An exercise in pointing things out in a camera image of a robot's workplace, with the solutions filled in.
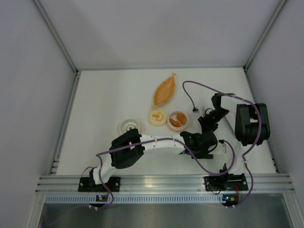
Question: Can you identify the black white sushi piece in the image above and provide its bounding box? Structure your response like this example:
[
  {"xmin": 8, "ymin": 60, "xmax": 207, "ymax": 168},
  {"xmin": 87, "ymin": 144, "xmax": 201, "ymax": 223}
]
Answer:
[{"xmin": 126, "ymin": 124, "xmax": 136, "ymax": 131}]

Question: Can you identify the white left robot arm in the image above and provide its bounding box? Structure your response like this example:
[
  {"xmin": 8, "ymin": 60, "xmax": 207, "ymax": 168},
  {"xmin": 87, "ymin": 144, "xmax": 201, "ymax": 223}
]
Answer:
[{"xmin": 89, "ymin": 129, "xmax": 218, "ymax": 185}]

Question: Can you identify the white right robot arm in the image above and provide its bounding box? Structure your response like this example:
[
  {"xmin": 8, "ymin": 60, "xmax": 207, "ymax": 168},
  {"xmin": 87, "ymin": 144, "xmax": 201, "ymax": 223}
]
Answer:
[{"xmin": 198, "ymin": 93, "xmax": 271, "ymax": 168}]

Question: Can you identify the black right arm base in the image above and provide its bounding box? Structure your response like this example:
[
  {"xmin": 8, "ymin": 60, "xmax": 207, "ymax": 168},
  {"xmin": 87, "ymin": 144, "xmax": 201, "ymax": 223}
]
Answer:
[{"xmin": 203, "ymin": 174, "xmax": 248, "ymax": 193}]

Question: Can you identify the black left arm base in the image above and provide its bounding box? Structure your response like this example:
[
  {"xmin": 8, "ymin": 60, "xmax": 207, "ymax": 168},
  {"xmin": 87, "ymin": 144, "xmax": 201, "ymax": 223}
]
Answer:
[{"xmin": 78, "ymin": 177, "xmax": 121, "ymax": 192}]

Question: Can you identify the cream bowl pink base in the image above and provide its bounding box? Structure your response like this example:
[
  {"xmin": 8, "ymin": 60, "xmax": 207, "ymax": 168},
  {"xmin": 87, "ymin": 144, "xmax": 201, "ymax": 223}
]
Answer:
[{"xmin": 167, "ymin": 111, "xmax": 189, "ymax": 131}]

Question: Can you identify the cream lid orange smiley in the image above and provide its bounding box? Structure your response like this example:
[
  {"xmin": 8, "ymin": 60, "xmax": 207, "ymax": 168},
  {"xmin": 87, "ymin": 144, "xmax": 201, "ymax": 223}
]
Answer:
[{"xmin": 147, "ymin": 108, "xmax": 168, "ymax": 127}]

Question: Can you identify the orange boat-shaped dish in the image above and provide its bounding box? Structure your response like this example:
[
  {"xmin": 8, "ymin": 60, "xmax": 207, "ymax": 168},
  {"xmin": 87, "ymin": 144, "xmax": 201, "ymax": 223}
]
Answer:
[{"xmin": 152, "ymin": 73, "xmax": 177, "ymax": 108}]

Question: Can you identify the cream bowl orange base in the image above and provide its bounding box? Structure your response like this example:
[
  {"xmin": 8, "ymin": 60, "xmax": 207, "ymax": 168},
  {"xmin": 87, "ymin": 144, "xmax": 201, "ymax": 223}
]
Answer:
[{"xmin": 119, "ymin": 118, "xmax": 141, "ymax": 134}]

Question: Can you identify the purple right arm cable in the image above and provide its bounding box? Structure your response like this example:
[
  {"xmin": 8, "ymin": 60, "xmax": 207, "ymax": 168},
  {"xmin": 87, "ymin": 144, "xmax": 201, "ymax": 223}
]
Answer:
[{"xmin": 182, "ymin": 80, "xmax": 262, "ymax": 209}]

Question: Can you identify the aluminium mounting rail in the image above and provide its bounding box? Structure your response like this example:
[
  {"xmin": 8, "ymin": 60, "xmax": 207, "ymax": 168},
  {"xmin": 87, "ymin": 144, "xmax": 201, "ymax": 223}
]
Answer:
[{"xmin": 35, "ymin": 173, "xmax": 295, "ymax": 194}]

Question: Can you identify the grey slotted cable duct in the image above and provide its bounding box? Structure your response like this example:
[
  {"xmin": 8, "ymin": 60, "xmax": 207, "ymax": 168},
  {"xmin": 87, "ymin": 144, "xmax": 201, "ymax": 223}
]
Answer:
[{"xmin": 45, "ymin": 194, "xmax": 232, "ymax": 204}]

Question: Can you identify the right aluminium frame post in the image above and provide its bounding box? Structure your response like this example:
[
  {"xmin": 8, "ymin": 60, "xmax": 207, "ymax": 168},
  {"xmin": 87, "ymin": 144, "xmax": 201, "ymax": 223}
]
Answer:
[{"xmin": 244, "ymin": 0, "xmax": 291, "ymax": 71}]

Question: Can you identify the aluminium frame post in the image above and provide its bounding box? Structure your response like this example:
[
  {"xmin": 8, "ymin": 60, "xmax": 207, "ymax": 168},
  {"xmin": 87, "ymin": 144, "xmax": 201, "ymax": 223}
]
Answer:
[
  {"xmin": 244, "ymin": 0, "xmax": 291, "ymax": 71},
  {"xmin": 32, "ymin": 0, "xmax": 79, "ymax": 73}
]

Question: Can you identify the left aluminium frame post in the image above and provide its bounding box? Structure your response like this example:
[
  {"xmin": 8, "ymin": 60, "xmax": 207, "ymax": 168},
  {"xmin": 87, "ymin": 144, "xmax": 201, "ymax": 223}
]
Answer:
[{"xmin": 32, "ymin": 0, "xmax": 79, "ymax": 73}]

